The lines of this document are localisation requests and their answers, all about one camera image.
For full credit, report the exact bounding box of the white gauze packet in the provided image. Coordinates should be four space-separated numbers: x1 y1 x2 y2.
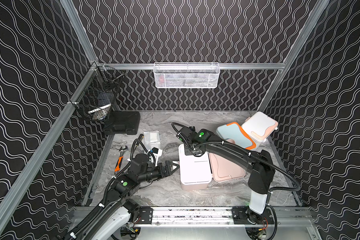
143 131 161 143
145 142 161 150

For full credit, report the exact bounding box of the blue orange first aid box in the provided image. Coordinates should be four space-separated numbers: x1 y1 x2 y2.
216 122 257 150

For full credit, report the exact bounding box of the white pink first aid box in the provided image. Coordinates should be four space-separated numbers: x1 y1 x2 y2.
241 112 279 143

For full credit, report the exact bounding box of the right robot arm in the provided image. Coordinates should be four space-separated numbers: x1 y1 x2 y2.
171 122 301 224

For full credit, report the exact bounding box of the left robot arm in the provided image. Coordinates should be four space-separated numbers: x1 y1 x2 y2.
54 139 180 240

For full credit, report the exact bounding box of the black plastic tool case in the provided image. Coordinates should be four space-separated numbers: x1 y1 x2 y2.
103 112 141 135

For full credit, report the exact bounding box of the orange handled adjustable wrench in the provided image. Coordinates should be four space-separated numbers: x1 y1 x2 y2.
114 146 129 174

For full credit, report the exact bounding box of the white wire wall basket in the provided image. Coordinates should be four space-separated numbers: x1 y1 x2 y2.
153 62 221 89

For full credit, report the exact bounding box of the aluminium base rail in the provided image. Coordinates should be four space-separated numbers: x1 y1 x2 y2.
134 207 313 228

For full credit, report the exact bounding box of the black wire wall basket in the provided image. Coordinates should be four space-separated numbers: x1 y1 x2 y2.
70 62 126 124

